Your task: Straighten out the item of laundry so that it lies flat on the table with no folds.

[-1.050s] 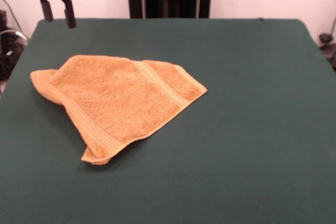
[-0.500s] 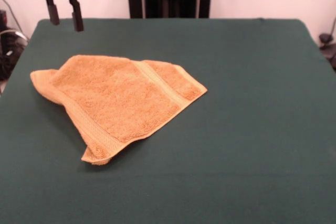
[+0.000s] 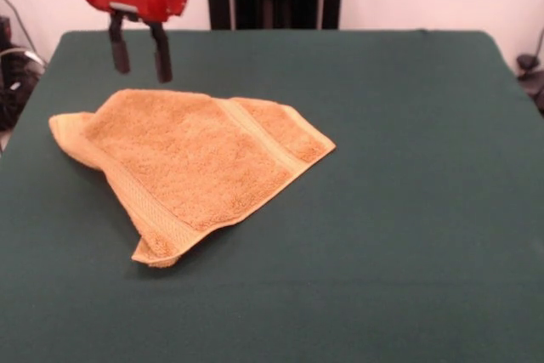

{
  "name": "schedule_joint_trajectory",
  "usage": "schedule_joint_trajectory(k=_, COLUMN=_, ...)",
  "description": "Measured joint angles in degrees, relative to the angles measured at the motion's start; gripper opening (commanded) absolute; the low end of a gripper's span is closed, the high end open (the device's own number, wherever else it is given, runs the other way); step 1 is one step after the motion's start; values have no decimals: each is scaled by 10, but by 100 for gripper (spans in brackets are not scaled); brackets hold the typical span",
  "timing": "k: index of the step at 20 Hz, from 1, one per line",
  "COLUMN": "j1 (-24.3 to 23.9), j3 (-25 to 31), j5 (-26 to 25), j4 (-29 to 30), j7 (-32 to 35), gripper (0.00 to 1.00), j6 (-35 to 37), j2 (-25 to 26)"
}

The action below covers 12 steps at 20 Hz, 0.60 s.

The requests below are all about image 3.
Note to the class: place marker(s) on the dark green tablecloth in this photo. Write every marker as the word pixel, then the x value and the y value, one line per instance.
pixel 382 210

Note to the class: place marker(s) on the orange terry towel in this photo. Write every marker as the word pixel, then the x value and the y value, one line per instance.
pixel 183 159

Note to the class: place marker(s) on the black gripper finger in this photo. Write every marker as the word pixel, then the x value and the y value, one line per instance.
pixel 120 52
pixel 163 61

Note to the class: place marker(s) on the black clamp mount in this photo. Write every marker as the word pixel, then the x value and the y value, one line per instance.
pixel 529 63

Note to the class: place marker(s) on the black electronics pile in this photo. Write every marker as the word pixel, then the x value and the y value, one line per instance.
pixel 13 91

